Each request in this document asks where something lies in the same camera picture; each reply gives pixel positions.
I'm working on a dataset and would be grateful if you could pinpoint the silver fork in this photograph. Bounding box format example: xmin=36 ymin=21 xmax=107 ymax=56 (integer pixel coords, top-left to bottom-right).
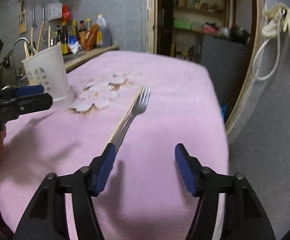
xmin=112 ymin=86 xmax=150 ymax=152

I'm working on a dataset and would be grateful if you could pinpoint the silver spoon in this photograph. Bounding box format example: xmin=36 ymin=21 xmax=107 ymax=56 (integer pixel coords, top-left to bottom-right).
xmin=28 ymin=45 xmax=37 ymax=56

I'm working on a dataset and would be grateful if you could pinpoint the bamboo chopstick long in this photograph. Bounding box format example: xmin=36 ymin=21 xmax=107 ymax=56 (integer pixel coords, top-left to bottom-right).
xmin=30 ymin=27 xmax=34 ymax=47

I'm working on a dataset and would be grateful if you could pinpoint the chrome sink faucet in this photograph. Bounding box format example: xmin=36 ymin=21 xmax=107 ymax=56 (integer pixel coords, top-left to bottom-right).
xmin=2 ymin=37 xmax=30 ymax=82

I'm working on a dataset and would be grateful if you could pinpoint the white utensil holder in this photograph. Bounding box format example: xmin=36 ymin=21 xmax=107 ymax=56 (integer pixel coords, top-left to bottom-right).
xmin=22 ymin=45 xmax=75 ymax=107

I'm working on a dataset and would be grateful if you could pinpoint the wooden counter edge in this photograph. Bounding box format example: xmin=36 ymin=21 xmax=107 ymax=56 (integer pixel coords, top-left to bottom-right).
xmin=65 ymin=45 xmax=119 ymax=73

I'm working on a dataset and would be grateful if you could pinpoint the pink floral tablecloth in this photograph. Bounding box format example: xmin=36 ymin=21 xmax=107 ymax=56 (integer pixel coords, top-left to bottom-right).
xmin=0 ymin=51 xmax=229 ymax=239

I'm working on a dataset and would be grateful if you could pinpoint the dark soy sauce bottle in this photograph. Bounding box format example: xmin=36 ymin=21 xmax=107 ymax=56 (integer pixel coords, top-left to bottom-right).
xmin=55 ymin=25 xmax=63 ymax=44

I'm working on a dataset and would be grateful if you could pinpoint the white blue salt bag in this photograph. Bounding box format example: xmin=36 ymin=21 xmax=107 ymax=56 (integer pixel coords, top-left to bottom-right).
xmin=68 ymin=35 xmax=82 ymax=55

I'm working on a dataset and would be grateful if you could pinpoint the yellow label sauce bottle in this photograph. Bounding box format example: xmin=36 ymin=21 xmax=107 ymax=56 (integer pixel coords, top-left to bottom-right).
xmin=61 ymin=21 xmax=70 ymax=55

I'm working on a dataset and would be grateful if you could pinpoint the orange snack bag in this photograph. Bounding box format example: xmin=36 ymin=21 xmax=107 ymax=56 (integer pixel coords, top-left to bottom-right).
xmin=83 ymin=23 xmax=99 ymax=51

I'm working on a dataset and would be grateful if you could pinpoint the red cap sauce bottle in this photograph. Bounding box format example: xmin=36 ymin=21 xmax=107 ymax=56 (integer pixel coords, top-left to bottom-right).
xmin=79 ymin=20 xmax=87 ymax=47

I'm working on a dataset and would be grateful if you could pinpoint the red plastic bag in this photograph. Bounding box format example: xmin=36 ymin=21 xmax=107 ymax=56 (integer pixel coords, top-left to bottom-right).
xmin=61 ymin=4 xmax=71 ymax=23

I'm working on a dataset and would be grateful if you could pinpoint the grey metal cabinet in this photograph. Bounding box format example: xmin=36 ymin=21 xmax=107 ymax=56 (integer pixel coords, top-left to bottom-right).
xmin=200 ymin=35 xmax=248 ymax=105

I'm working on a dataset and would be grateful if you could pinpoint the black wok on cabinet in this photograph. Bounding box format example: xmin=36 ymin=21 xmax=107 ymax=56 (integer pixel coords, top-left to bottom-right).
xmin=230 ymin=26 xmax=250 ymax=45

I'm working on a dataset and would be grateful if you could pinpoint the green box on shelf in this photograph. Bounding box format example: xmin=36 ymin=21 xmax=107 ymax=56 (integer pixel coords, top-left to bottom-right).
xmin=174 ymin=20 xmax=192 ymax=30

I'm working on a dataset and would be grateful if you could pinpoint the wooden wall plaque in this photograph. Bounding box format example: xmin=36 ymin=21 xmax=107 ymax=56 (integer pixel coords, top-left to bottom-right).
xmin=17 ymin=0 xmax=27 ymax=35

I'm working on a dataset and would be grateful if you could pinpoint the white wall socket box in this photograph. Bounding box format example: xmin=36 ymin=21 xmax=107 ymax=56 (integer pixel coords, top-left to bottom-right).
xmin=47 ymin=3 xmax=62 ymax=21

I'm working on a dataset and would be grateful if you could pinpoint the white hose on wall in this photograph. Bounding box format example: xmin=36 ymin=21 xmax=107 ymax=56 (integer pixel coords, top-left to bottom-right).
xmin=252 ymin=3 xmax=288 ymax=81

